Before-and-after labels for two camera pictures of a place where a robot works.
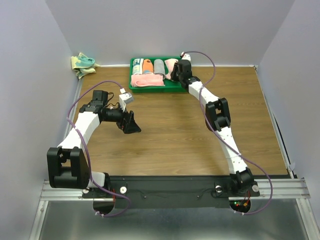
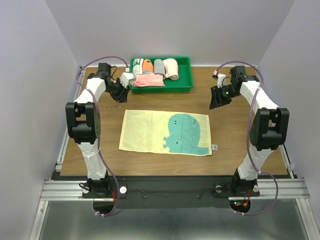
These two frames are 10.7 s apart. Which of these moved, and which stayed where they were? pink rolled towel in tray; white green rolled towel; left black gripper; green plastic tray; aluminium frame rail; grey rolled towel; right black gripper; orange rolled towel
Moved: right black gripper; left black gripper
Stayed: pink rolled towel in tray; grey rolled towel; orange rolled towel; green plastic tray; white green rolled towel; aluminium frame rail
